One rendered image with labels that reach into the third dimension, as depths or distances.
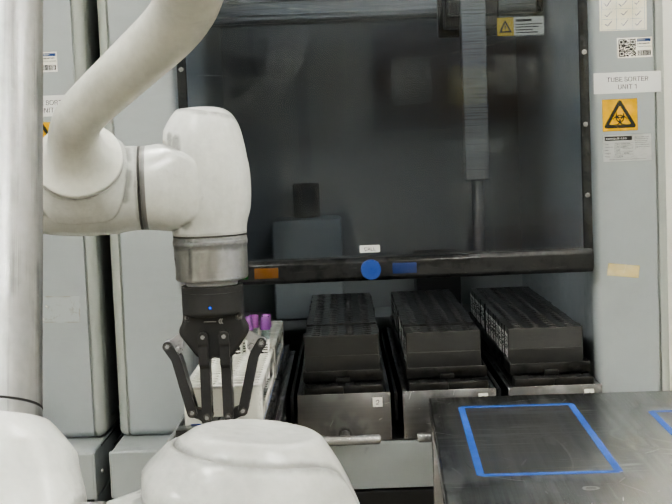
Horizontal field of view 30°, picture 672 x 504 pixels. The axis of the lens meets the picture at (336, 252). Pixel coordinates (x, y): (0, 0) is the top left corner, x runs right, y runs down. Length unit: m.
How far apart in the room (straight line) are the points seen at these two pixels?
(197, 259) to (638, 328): 0.75
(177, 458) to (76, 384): 1.15
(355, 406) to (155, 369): 0.32
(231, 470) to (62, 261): 1.17
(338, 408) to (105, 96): 0.68
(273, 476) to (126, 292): 1.15
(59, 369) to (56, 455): 1.10
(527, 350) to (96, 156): 0.77
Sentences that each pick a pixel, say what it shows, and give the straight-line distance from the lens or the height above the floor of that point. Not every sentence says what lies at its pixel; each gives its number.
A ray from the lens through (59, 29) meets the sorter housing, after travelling 1.93.
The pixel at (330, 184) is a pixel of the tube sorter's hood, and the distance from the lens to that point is 1.86.
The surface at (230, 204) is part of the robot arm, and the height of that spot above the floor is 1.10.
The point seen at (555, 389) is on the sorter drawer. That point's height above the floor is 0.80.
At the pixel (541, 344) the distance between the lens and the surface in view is 1.91.
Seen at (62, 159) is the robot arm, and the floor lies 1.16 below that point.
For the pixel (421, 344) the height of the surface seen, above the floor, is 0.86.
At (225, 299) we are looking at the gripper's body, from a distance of 1.50.
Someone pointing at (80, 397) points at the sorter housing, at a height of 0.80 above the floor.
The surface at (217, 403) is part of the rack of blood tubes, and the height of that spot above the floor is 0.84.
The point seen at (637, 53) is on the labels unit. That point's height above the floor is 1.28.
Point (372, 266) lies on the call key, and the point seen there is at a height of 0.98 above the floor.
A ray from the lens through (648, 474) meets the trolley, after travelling 1.31.
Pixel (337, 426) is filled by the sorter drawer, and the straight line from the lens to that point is 1.83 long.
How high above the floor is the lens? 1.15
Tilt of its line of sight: 5 degrees down
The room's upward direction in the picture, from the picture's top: 2 degrees counter-clockwise
